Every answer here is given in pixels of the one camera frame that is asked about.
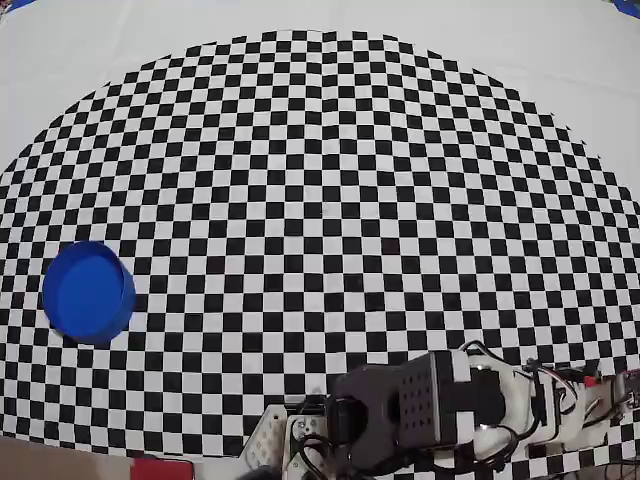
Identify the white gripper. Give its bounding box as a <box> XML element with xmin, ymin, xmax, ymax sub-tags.
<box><xmin>552</xmin><ymin>369</ymin><xmax>619</xmax><ymax>446</ymax></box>

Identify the blue round box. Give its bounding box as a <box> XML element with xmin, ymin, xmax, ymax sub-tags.
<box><xmin>42</xmin><ymin>240</ymin><xmax>137</xmax><ymax>346</ymax></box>

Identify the black white checkerboard paper mat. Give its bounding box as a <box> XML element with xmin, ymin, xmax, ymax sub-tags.
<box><xmin>0</xmin><ymin>0</ymin><xmax>640</xmax><ymax>480</ymax></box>

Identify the red rectangular object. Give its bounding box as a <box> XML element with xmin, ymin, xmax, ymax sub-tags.
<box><xmin>130</xmin><ymin>457</ymin><xmax>195</xmax><ymax>480</ymax></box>

